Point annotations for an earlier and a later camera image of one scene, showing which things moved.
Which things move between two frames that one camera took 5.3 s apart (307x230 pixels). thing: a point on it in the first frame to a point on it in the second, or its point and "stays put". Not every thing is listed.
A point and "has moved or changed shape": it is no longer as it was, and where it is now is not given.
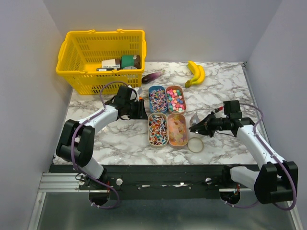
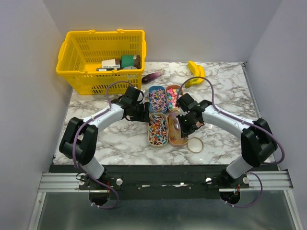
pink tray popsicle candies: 177,128 stays put
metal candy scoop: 194,119 has moved or changed shape
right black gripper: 206,123 to 185,131
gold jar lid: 195,144 stays put
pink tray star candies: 176,102 stays put
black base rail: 159,181 stays put
